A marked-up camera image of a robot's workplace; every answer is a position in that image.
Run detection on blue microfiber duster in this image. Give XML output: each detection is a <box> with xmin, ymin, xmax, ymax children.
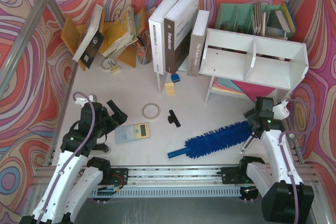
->
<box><xmin>167</xmin><ymin>121</ymin><xmax>252</xmax><ymax>159</ymax></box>

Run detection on black detached gripper part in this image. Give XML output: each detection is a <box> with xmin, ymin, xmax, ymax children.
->
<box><xmin>167</xmin><ymin>110</ymin><xmax>181</xmax><ymax>127</ymax></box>

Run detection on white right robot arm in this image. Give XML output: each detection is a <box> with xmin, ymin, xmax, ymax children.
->
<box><xmin>238</xmin><ymin>97</ymin><xmax>314</xmax><ymax>223</ymax></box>

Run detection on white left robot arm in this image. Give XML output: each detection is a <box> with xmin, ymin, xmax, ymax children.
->
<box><xmin>20</xmin><ymin>100</ymin><xmax>128</xmax><ymax>223</ymax></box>

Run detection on white wooden bookshelf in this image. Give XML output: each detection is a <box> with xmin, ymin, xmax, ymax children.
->
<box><xmin>200</xmin><ymin>28</ymin><xmax>309</xmax><ymax>102</ymax></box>

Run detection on teal paper sheets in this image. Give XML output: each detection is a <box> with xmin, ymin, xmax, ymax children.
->
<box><xmin>213</xmin><ymin>77</ymin><xmax>245</xmax><ymax>94</ymax></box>

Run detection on small wooden block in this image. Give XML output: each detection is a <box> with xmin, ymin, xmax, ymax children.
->
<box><xmin>164</xmin><ymin>82</ymin><xmax>176</xmax><ymax>96</ymax></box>

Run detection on blue black small eraser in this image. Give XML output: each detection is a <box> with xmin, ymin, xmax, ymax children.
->
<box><xmin>171</xmin><ymin>73</ymin><xmax>181</xmax><ymax>83</ymax></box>

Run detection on clear pencil cup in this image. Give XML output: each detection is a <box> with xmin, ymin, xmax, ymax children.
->
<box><xmin>136</xmin><ymin>30</ymin><xmax>152</xmax><ymax>65</ymax></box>

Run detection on white book black cover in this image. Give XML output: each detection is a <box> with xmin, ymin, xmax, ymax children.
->
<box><xmin>72</xmin><ymin>4</ymin><xmax>104</xmax><ymax>69</ymax></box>

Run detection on yellow worn books stack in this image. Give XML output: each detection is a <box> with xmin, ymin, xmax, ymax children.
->
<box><xmin>100</xmin><ymin>5</ymin><xmax>136</xmax><ymax>59</ymax></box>

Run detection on teal desk organizer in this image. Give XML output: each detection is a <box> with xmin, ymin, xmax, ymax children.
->
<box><xmin>215</xmin><ymin>2</ymin><xmax>295</xmax><ymax>39</ymax></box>

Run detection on white Mademoiselle book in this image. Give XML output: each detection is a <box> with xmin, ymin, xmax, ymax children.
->
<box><xmin>149</xmin><ymin>0</ymin><xmax>178</xmax><ymax>74</ymax></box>

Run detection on taupe Lonely Ones book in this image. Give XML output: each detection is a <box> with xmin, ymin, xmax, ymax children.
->
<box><xmin>187</xmin><ymin>10</ymin><xmax>210</xmax><ymax>77</ymax></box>

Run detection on blue yellow folders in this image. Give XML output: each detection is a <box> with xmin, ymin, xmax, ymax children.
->
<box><xmin>275</xmin><ymin>2</ymin><xmax>297</xmax><ymax>33</ymax></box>

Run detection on brown Fredonia book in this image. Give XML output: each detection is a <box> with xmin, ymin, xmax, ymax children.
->
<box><xmin>164</xmin><ymin>0</ymin><xmax>199</xmax><ymax>74</ymax></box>

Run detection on tape roll ring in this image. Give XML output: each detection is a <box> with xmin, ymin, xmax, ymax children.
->
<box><xmin>142</xmin><ymin>102</ymin><xmax>161</xmax><ymax>119</ymax></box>

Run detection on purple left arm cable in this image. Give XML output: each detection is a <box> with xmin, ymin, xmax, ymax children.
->
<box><xmin>36</xmin><ymin>92</ymin><xmax>95</xmax><ymax>222</ymax></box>

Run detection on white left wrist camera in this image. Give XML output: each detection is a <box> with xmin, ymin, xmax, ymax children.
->
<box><xmin>73</xmin><ymin>94</ymin><xmax>97</xmax><ymax>107</ymax></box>

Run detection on ring with gold binder clip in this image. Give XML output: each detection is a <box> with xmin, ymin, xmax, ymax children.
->
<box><xmin>101</xmin><ymin>58</ymin><xmax>121</xmax><ymax>74</ymax></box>

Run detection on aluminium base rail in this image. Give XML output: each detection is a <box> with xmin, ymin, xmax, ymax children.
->
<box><xmin>90</xmin><ymin>165</ymin><xmax>255</xmax><ymax>198</ymax></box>

